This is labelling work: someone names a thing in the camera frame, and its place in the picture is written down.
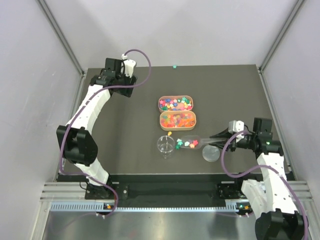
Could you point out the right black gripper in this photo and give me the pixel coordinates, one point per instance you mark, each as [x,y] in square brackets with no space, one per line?
[224,133]

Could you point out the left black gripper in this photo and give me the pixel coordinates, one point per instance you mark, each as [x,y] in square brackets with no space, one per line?
[126,88]

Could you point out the clear plastic scoop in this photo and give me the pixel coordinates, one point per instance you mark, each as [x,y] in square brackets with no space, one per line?
[194,142]

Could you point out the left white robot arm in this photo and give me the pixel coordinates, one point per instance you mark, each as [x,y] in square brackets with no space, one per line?
[75,138]

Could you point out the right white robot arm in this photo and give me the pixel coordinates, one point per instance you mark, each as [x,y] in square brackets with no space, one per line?
[278,211]

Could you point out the pink tray opaque star candies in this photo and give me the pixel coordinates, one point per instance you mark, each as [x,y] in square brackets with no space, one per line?
[175,103]

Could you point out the tan tray translucent star candies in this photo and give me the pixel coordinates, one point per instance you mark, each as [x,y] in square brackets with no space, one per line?
[177,120]

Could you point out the clear round jar lid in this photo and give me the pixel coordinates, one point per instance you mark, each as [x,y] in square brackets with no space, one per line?
[211,153]

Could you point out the clear plastic jar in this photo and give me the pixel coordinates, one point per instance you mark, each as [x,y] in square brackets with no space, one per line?
[166,146]

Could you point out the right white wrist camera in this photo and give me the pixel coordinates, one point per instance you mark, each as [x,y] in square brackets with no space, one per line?
[236,126]

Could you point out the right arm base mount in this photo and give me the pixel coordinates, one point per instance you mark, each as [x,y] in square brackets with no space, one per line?
[230,191]

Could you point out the left aluminium corner post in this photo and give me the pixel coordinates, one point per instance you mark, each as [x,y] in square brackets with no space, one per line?
[60,35]

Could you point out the aluminium corner post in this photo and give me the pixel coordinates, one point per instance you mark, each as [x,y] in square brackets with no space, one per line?
[298,4]
[60,35]

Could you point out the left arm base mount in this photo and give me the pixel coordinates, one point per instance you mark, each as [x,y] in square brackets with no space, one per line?
[93,192]

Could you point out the aluminium front frame rail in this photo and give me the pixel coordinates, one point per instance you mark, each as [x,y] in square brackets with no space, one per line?
[71,191]

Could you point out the white slotted cable duct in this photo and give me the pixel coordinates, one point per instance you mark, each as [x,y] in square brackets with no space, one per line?
[87,206]

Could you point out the right aluminium corner post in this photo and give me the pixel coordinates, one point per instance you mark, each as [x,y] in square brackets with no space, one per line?
[298,4]

